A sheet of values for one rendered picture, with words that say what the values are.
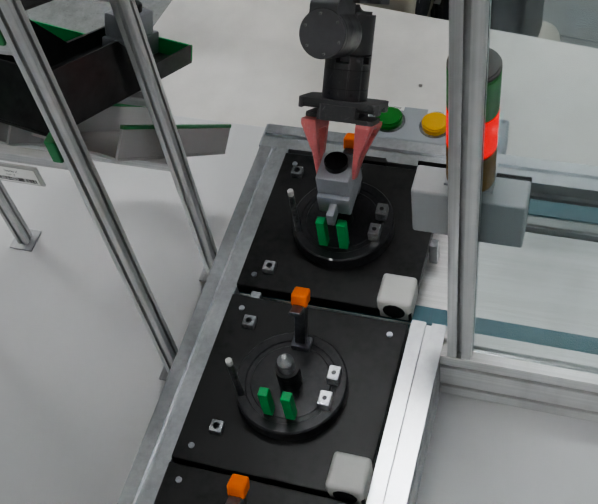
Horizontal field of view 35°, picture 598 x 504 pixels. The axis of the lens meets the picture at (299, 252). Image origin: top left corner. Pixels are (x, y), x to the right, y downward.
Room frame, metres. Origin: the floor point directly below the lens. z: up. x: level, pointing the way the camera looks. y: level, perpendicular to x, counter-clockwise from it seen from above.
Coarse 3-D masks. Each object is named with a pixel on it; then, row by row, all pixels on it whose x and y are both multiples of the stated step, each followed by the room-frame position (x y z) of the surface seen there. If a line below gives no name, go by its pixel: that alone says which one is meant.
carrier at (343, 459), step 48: (240, 336) 0.66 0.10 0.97; (288, 336) 0.63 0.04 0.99; (336, 336) 0.63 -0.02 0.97; (384, 336) 0.61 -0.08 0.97; (240, 384) 0.56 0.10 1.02; (288, 384) 0.55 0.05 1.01; (336, 384) 0.55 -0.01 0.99; (384, 384) 0.55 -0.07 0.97; (192, 432) 0.54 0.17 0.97; (240, 432) 0.53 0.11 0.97; (288, 432) 0.50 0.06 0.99; (336, 432) 0.50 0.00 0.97; (288, 480) 0.45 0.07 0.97; (336, 480) 0.43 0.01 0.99
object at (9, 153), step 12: (96, 0) 0.86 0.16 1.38; (108, 0) 0.85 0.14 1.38; (0, 48) 0.70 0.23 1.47; (132, 96) 0.86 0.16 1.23; (0, 144) 0.74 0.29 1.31; (0, 156) 0.73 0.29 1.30; (12, 156) 0.72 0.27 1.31; (24, 156) 0.72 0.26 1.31; (36, 156) 0.71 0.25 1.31; (48, 156) 0.71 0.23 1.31; (60, 168) 0.70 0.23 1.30
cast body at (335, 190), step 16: (336, 160) 0.79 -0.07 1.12; (352, 160) 0.80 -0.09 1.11; (320, 176) 0.78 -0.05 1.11; (336, 176) 0.78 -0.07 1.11; (320, 192) 0.78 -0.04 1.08; (336, 192) 0.77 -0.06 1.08; (352, 192) 0.77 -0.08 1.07; (320, 208) 0.77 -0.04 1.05; (336, 208) 0.76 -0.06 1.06; (352, 208) 0.76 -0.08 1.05
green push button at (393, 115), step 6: (390, 108) 1.00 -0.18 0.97; (396, 108) 1.00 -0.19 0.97; (384, 114) 0.99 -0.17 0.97; (390, 114) 0.99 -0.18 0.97; (396, 114) 0.99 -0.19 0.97; (384, 120) 0.98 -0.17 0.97; (390, 120) 0.98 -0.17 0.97; (396, 120) 0.97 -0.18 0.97; (402, 120) 0.98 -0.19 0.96; (384, 126) 0.97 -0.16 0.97; (390, 126) 0.97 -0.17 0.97; (396, 126) 0.97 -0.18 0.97
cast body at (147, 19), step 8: (136, 0) 0.99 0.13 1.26; (104, 16) 0.97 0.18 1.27; (112, 16) 0.97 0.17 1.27; (144, 16) 0.97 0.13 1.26; (152, 16) 0.98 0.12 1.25; (112, 24) 0.96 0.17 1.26; (144, 24) 0.96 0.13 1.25; (152, 24) 0.98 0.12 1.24; (112, 32) 0.96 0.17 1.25; (120, 32) 0.95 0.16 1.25; (152, 32) 0.98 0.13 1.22; (104, 40) 0.96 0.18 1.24; (112, 40) 0.95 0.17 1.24; (120, 40) 0.95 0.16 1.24; (152, 40) 0.97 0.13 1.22; (152, 48) 0.96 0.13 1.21
